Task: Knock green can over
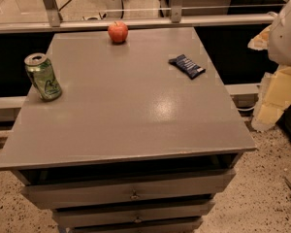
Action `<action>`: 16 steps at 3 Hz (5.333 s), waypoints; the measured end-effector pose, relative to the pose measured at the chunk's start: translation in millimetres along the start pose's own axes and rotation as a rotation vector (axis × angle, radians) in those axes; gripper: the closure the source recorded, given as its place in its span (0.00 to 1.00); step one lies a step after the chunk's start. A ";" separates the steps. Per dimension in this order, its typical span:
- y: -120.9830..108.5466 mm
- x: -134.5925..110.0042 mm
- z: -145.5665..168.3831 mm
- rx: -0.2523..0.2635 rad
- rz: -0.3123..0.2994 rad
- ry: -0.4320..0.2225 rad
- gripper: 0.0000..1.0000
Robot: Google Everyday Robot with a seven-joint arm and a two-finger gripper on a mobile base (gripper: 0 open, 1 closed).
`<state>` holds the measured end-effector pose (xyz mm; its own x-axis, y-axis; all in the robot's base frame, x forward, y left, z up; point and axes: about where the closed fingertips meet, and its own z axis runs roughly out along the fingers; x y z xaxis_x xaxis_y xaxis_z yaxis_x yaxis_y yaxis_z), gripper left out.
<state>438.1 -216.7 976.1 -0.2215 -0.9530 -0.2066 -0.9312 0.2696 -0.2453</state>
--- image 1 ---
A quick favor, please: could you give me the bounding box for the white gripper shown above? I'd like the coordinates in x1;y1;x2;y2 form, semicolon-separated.
247;0;291;132

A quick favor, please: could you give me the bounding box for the green soda can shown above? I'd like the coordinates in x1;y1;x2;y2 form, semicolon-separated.
24;52;62;101

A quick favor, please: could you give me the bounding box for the blue snack bar wrapper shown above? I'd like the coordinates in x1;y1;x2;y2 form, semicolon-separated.
169;54;206;80

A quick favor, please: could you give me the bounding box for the top grey drawer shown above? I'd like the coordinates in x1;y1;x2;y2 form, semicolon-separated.
21;169;236;209

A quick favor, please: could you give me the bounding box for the grey drawer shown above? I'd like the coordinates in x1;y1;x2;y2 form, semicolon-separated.
71;217;203;233
53;199;214;228
21;169;236;209

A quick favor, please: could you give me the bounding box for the red apple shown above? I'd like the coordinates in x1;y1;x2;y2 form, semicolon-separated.
108;21;128;44

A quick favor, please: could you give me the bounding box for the grey drawer cabinet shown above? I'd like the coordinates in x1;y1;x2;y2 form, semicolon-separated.
0;26;258;233

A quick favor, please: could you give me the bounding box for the bottom grey drawer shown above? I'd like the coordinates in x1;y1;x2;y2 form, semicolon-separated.
71;217;203;233

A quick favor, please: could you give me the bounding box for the middle grey drawer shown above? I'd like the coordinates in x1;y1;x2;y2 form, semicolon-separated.
53;199;214;228

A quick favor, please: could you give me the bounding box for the metal railing frame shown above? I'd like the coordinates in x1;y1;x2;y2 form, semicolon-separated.
0;0;288;33

